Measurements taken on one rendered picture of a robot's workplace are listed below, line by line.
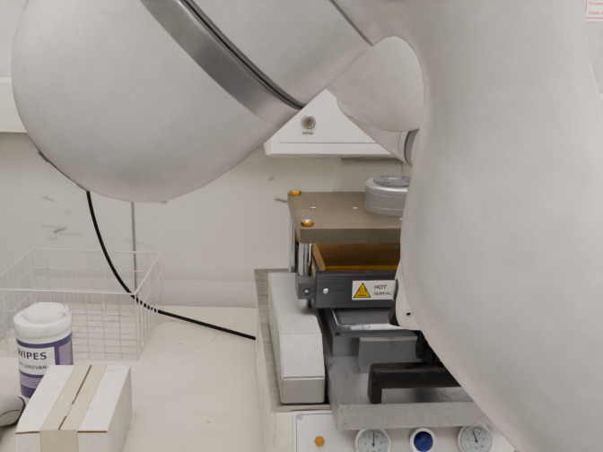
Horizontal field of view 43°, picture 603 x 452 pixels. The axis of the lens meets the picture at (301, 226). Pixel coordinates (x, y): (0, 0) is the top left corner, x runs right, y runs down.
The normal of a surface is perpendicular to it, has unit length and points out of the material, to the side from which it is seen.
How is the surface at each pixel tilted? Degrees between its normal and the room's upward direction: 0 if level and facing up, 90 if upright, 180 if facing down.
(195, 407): 0
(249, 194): 90
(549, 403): 103
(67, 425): 2
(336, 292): 90
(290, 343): 41
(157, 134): 110
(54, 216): 90
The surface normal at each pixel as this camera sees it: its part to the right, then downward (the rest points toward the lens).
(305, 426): 0.11, -0.15
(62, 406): 0.04, -0.96
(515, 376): -0.56, 0.43
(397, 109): 0.14, 0.87
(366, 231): 0.11, 0.29
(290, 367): 0.09, -0.54
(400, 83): 0.37, 0.74
